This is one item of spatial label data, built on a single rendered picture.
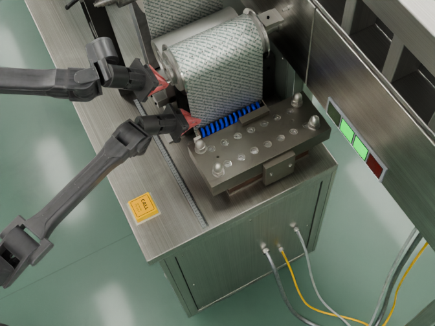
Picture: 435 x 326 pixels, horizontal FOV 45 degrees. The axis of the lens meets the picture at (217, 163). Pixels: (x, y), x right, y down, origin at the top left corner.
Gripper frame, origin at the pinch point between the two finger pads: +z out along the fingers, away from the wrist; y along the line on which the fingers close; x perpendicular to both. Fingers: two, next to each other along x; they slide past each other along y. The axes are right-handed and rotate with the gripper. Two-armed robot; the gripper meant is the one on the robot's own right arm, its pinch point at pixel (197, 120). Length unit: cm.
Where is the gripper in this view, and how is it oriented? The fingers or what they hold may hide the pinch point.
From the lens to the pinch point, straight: 156.2
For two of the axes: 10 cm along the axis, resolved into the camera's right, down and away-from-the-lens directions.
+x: 3.8, -6.3, -6.7
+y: 4.6, 7.6, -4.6
